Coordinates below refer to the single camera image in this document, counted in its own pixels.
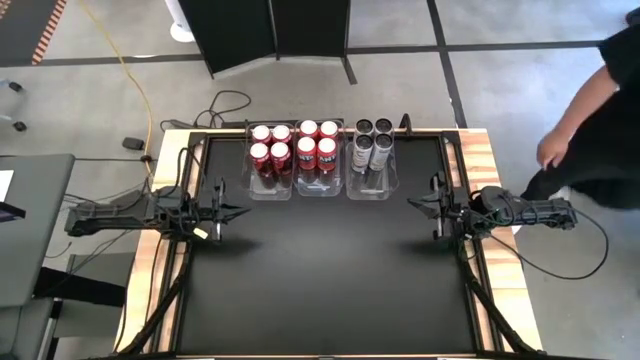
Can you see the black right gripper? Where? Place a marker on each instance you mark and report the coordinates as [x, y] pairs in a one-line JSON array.
[[457, 212]]

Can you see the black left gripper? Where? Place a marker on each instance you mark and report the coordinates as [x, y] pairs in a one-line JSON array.
[[205, 212]]

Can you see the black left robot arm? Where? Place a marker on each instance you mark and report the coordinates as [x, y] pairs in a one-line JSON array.
[[110, 215]]

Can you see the person's forearm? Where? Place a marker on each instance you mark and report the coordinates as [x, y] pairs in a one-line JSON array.
[[585, 102]]

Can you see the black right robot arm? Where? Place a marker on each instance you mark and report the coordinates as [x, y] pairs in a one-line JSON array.
[[530, 212]]

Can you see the clear plastic bin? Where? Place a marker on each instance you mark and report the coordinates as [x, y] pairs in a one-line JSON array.
[[372, 187], [319, 185], [270, 187]]

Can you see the black table edge clamp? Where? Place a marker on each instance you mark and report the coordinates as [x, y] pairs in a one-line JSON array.
[[405, 122]]

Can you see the black power brick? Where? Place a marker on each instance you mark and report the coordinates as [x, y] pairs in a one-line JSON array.
[[132, 143]]

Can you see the person's hand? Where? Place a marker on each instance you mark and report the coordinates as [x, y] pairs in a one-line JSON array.
[[552, 148]]

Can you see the grey floor cabinet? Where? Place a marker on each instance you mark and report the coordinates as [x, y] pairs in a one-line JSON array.
[[100, 325]]

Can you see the black partition panel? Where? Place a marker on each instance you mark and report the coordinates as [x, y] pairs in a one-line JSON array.
[[310, 27], [230, 30]]

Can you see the person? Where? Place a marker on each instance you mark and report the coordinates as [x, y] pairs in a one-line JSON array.
[[610, 150]]

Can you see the grey desk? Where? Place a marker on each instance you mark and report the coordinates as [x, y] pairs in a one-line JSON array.
[[35, 240]]

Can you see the dark flat device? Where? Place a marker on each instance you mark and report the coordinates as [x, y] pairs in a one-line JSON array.
[[10, 212]]

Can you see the white paper sheet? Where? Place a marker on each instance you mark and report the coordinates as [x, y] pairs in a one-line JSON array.
[[4, 182]]

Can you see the black chair caster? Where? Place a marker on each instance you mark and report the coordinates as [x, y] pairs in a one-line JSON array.
[[15, 86], [19, 126]]

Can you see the hazard-striped floor mat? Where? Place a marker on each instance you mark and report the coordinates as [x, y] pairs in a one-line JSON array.
[[30, 30]]

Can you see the person's shoe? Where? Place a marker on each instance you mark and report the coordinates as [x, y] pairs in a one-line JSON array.
[[634, 15]]

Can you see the metal table frame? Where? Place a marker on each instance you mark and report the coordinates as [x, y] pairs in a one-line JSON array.
[[475, 320]]

